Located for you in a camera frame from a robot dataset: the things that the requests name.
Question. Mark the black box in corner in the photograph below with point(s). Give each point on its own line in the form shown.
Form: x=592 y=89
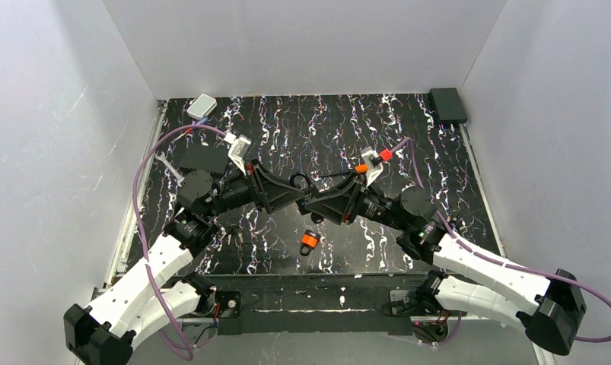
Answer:
x=447 y=106

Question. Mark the orange padlock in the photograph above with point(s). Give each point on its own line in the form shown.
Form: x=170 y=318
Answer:
x=309 y=242

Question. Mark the silver open-end wrench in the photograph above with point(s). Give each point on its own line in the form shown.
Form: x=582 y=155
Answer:
x=161 y=156

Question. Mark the aluminium frame rail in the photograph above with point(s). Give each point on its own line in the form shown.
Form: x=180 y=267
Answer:
x=133 y=215

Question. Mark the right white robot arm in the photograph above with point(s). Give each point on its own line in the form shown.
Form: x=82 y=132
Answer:
x=548 y=308

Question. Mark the white rectangular box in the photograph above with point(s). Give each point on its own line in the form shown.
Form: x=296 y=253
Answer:
x=201 y=107

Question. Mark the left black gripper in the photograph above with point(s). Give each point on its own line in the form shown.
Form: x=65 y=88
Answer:
x=259 y=186

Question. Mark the black flat box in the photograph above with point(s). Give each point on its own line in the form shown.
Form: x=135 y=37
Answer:
x=214 y=160

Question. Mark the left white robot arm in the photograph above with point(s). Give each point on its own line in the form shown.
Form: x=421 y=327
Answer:
x=113 y=325

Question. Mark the bunch of black keys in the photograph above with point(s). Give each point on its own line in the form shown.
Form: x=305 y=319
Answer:
x=232 y=234

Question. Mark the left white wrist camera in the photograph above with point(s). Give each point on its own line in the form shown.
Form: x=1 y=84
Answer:
x=239 y=145

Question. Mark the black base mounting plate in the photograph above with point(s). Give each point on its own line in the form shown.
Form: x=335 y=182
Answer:
x=252 y=304

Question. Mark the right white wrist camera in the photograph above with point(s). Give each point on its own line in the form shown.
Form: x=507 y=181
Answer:
x=374 y=162

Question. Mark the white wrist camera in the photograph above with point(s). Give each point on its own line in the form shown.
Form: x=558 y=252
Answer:
x=239 y=145
x=374 y=162

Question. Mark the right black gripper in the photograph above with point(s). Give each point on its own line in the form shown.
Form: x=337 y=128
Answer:
x=354 y=201

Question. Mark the blue red small screwdriver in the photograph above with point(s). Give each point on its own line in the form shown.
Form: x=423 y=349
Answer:
x=201 y=121

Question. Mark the orange handle screwdriver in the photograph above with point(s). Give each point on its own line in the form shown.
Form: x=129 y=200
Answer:
x=359 y=169

